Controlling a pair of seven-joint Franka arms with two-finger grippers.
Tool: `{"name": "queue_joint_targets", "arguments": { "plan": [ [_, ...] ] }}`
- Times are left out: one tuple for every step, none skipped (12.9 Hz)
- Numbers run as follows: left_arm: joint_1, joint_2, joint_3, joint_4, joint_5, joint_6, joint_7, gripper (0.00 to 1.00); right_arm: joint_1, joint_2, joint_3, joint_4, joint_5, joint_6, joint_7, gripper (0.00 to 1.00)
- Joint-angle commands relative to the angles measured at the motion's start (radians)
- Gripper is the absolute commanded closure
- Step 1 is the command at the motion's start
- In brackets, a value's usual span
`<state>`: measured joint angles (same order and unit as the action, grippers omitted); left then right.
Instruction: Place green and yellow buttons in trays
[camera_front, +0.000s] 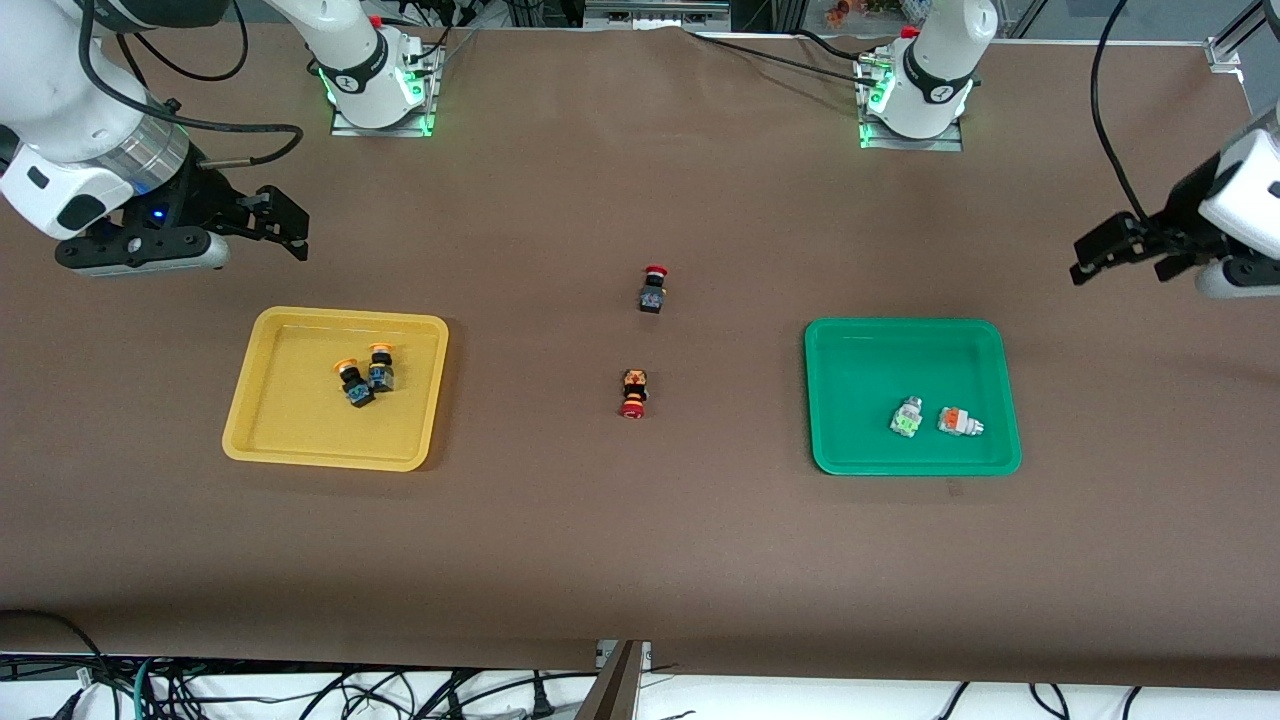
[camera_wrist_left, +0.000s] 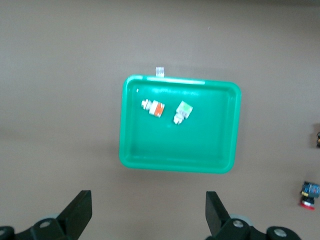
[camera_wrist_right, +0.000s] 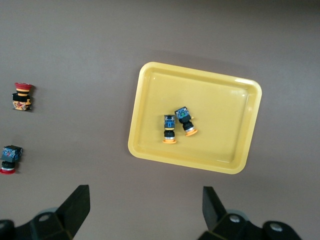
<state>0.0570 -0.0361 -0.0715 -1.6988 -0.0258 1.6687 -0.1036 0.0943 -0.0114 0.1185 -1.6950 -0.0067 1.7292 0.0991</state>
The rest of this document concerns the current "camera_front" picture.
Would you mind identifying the yellow plastic tray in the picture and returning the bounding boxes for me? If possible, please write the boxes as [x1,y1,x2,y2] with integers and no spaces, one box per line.
[221,306,450,473]

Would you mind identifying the green plastic tray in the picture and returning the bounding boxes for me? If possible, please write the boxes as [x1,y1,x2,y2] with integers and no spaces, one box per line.
[804,317,1023,477]

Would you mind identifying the colourful background object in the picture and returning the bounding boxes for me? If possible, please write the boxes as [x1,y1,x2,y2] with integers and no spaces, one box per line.
[825,0,901,29]

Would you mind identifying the grey metal fixture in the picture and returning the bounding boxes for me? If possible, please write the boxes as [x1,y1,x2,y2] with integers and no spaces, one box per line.
[583,0,733,31]

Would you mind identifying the brown table mat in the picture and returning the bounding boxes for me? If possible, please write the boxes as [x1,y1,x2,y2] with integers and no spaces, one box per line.
[0,18,1280,691]

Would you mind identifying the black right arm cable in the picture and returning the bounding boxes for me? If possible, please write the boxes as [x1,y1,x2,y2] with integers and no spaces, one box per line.
[78,0,305,166]

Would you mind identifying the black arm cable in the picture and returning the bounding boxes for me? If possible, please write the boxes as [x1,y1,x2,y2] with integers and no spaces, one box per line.
[1090,0,1151,223]
[78,0,305,166]

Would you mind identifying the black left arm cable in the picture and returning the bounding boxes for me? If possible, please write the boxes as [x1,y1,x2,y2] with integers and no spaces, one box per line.
[1090,0,1151,223]

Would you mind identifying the aluminium frame corner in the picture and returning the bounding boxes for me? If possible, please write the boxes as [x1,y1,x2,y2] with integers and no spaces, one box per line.
[1205,0,1280,73]

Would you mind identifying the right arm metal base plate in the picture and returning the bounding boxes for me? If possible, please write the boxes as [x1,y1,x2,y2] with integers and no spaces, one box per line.
[330,45,443,138]

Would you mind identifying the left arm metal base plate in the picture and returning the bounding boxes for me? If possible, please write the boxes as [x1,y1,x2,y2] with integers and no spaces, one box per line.
[855,50,966,153]

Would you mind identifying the short black table cable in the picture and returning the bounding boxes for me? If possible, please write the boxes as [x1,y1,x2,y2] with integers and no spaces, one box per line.
[795,28,876,61]

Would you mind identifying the long black table cable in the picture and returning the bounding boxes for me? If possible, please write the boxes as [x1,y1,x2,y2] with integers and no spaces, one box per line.
[683,28,881,81]

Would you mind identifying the thick black floor cable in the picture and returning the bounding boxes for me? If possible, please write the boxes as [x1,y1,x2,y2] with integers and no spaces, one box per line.
[0,608,111,701]

